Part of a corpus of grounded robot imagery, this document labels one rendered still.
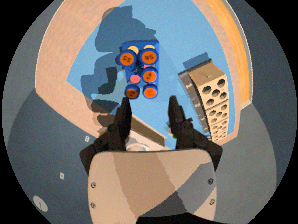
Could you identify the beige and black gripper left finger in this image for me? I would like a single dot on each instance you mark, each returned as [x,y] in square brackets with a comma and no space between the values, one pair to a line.
[115,135]

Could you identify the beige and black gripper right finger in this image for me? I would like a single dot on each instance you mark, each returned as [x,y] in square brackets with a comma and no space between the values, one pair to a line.
[187,136]

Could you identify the clear conical tube with red liquid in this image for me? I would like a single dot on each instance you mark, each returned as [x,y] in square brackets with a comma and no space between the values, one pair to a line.
[150,91]

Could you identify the blue tube rack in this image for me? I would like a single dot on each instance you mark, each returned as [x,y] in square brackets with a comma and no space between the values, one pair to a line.
[138,66]

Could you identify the light blue bench mat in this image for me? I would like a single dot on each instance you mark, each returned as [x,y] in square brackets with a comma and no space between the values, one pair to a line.
[186,39]

